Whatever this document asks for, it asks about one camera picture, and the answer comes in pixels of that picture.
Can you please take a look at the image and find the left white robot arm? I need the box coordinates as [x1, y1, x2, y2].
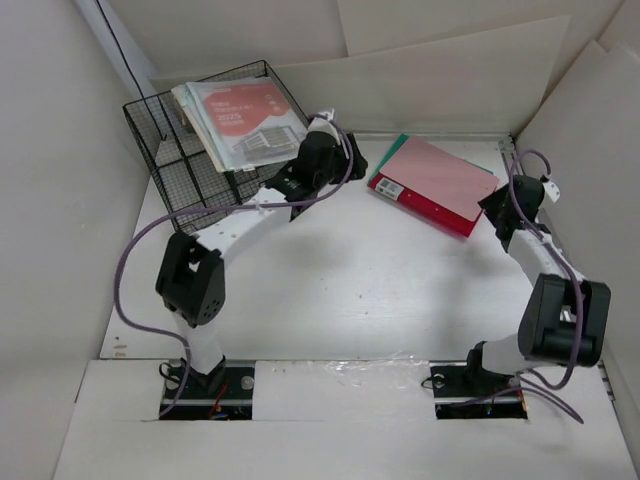
[155, 130, 368, 397]

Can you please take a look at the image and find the green plastic folder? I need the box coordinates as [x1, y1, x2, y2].
[368, 134, 409, 183]

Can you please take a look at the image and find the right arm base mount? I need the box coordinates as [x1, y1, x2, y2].
[421, 343, 528, 420]

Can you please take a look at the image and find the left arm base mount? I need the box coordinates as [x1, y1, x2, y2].
[159, 359, 256, 421]

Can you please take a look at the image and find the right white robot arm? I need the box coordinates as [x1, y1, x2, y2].
[462, 175, 611, 394]

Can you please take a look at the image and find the black wire mesh organizer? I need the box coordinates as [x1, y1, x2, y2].
[123, 91, 283, 212]

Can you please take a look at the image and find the aluminium rail right side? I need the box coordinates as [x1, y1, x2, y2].
[497, 139, 616, 401]

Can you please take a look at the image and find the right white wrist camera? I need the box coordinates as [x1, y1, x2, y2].
[540, 175, 560, 204]

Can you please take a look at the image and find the clear sleeve map brochure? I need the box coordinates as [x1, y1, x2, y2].
[171, 84, 226, 173]

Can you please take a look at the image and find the clear sleeve orange 2025 brochure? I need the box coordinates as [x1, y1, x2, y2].
[181, 77, 307, 172]

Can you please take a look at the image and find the pink paper folder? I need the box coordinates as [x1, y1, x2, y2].
[380, 136, 499, 221]

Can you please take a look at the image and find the red plastic folder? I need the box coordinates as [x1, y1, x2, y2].
[368, 173, 483, 238]

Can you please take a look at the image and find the black hanging cable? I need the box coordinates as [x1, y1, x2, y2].
[94, 0, 169, 141]

